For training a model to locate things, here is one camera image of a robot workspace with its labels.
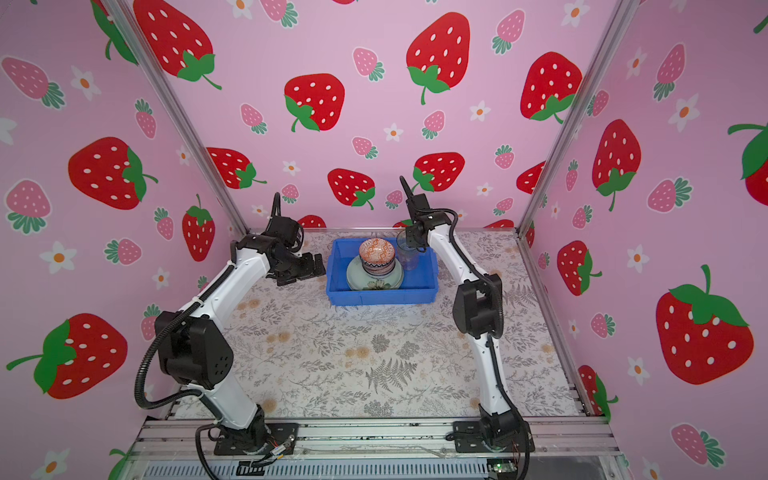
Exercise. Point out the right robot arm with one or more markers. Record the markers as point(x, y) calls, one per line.
point(478, 312)

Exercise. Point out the green glass cup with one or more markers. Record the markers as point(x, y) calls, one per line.
point(407, 256)

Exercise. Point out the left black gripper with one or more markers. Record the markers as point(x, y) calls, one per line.
point(309, 271)

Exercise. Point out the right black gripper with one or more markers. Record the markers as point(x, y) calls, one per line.
point(411, 234)

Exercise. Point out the red pattern bowl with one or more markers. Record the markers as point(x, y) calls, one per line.
point(377, 251)

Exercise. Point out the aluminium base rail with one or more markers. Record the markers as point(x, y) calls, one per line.
point(387, 448)

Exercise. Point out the green flower plate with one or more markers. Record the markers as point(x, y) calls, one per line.
point(360, 280)

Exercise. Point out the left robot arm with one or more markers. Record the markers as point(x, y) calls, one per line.
point(191, 348)

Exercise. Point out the blue plastic bin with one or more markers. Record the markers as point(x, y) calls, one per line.
point(419, 285)

